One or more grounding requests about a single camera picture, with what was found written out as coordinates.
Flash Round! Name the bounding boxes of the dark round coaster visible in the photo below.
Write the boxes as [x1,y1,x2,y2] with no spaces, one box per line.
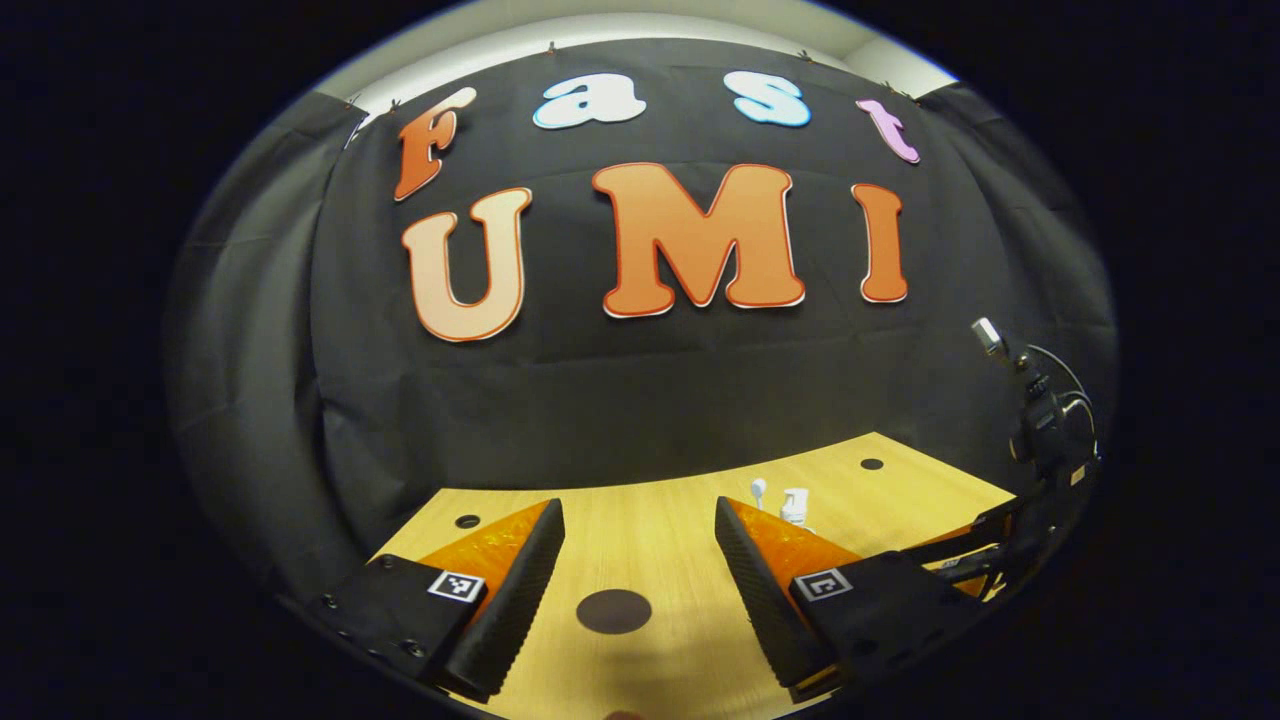
[576,589,653,635]

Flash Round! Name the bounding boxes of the light wooden desktop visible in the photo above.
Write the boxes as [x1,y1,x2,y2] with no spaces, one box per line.
[368,432,1019,720]

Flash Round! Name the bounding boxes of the black backdrop cloth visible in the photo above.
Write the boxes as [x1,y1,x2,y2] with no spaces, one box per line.
[165,38,1119,601]

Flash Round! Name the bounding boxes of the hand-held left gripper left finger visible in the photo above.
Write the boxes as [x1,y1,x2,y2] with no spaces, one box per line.
[318,497,567,704]

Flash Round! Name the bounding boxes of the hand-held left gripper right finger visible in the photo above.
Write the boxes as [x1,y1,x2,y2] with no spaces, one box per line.
[714,495,986,701]

